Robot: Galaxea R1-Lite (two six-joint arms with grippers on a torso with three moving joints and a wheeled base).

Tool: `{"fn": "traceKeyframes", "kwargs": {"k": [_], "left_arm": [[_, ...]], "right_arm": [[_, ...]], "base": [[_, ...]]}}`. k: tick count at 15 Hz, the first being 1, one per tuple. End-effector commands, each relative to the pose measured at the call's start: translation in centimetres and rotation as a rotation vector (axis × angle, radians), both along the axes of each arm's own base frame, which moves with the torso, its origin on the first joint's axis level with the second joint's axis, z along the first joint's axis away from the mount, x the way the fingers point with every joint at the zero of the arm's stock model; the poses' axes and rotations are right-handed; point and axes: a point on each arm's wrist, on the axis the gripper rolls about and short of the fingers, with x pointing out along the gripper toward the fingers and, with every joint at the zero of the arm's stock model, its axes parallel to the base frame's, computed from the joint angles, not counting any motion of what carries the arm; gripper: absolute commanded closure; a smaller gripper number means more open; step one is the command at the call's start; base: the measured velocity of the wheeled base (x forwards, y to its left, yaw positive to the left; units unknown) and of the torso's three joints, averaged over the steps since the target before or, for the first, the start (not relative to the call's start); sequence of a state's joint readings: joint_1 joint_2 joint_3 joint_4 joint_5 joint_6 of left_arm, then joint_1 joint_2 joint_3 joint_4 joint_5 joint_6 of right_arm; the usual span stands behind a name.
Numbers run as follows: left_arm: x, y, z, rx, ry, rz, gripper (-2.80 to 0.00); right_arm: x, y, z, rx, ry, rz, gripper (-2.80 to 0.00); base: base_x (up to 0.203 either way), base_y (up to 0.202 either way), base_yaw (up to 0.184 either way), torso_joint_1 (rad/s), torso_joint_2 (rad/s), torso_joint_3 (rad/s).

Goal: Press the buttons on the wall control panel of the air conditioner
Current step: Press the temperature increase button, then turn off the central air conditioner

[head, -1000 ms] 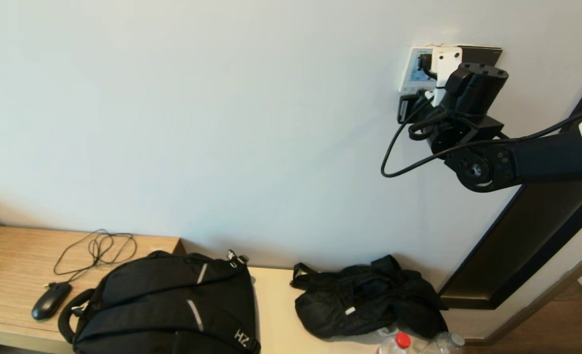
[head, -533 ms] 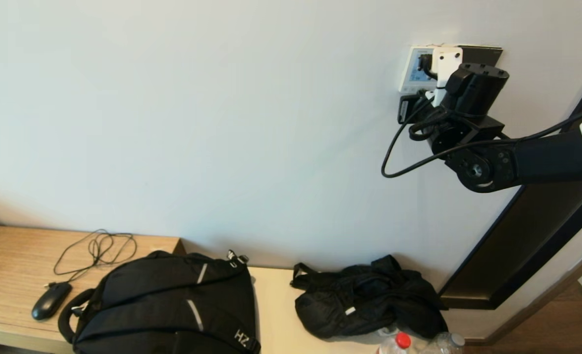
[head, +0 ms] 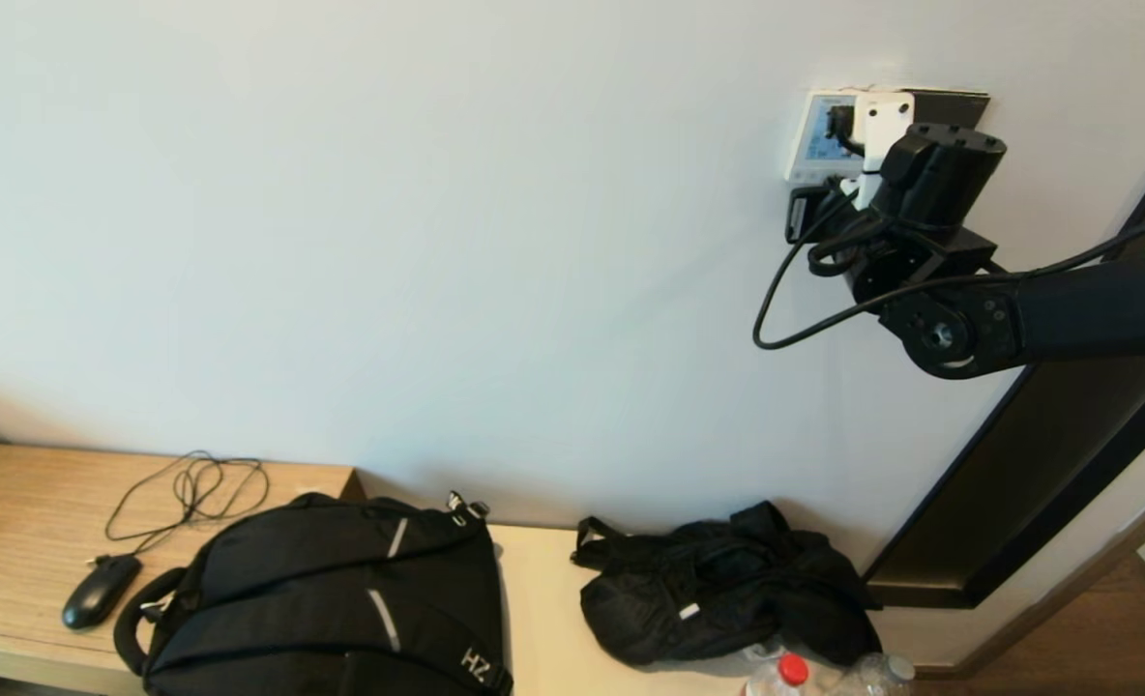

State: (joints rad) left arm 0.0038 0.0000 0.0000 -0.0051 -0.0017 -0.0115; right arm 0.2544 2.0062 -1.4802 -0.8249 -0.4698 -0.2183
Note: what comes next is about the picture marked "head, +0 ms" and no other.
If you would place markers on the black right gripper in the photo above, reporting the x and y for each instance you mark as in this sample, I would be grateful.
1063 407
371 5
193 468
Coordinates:
940 179

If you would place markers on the white wall thermostat panel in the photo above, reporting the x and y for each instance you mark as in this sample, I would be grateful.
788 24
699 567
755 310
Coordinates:
805 159

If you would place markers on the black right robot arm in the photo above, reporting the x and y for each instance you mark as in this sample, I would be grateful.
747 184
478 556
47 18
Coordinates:
1085 309

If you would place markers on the crumpled black fabric bag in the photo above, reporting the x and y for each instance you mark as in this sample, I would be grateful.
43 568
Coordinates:
718 599

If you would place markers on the crumpled clear plastic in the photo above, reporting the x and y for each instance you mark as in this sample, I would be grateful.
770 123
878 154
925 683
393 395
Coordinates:
761 654

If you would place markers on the brown wooden floor trim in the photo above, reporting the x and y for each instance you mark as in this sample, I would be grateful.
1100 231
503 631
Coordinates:
1046 601

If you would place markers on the red cap water bottle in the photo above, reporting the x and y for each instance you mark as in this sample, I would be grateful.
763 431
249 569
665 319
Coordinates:
792 672

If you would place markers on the white cap clear bottle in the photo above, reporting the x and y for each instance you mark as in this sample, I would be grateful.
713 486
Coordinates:
896 669

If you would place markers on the white low cabinet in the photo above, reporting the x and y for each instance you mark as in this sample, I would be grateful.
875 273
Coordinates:
543 619

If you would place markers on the black backpack with grey stripes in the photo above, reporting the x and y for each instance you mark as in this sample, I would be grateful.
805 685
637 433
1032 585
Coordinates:
321 580

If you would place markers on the black computer mouse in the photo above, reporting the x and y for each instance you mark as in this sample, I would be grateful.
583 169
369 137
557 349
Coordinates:
101 594

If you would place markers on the wooden desk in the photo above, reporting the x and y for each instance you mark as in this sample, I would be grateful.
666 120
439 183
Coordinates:
12 522

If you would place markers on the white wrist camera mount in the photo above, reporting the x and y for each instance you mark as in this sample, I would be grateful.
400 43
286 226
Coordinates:
890 116

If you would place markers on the dark wall switch plate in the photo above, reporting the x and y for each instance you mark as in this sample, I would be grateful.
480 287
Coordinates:
950 106

